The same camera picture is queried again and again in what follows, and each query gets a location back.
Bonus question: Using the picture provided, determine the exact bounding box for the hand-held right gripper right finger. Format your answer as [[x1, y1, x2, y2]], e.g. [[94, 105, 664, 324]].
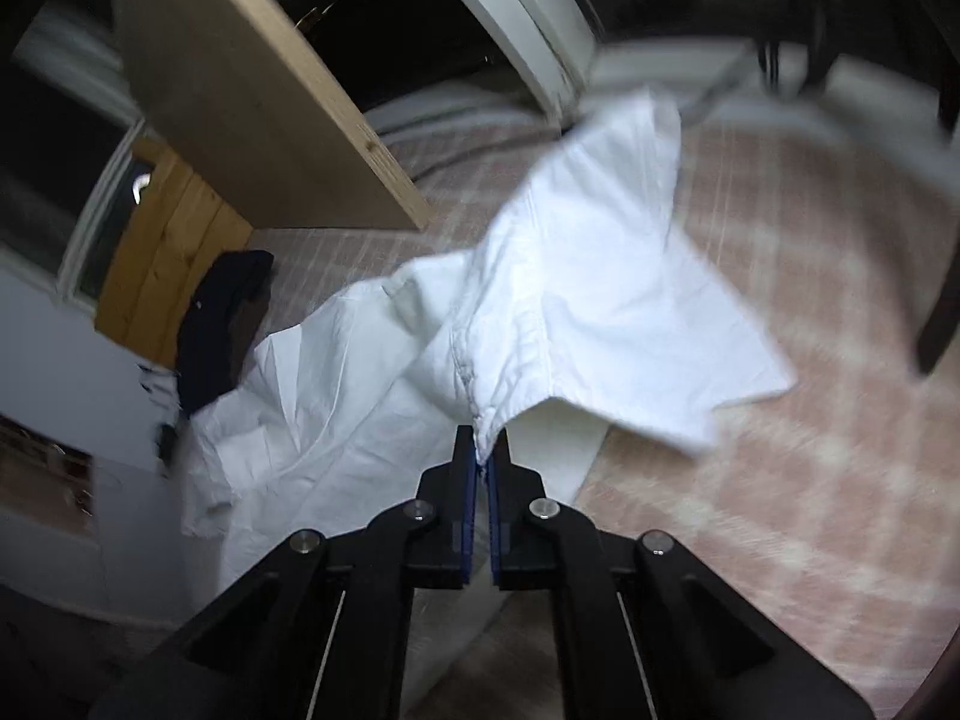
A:
[[486, 427, 875, 720]]

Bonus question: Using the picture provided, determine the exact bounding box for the folded navy garment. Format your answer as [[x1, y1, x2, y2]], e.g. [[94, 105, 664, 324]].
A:
[[176, 250, 275, 415]]

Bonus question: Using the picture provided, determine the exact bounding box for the pine plank headboard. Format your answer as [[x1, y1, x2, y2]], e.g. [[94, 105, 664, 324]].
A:
[[94, 139, 256, 372]]

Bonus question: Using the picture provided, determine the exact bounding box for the plaid woven mat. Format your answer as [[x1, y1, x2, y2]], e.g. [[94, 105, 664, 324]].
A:
[[247, 116, 960, 720]]

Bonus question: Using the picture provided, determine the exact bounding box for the light wooden board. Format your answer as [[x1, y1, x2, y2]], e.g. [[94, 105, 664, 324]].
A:
[[112, 0, 430, 232]]

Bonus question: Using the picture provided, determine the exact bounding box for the white shirt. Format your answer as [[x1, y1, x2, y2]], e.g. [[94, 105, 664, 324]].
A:
[[180, 86, 797, 720]]

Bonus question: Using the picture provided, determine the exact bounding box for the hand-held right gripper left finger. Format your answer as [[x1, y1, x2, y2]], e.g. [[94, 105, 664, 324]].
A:
[[90, 426, 481, 720]]

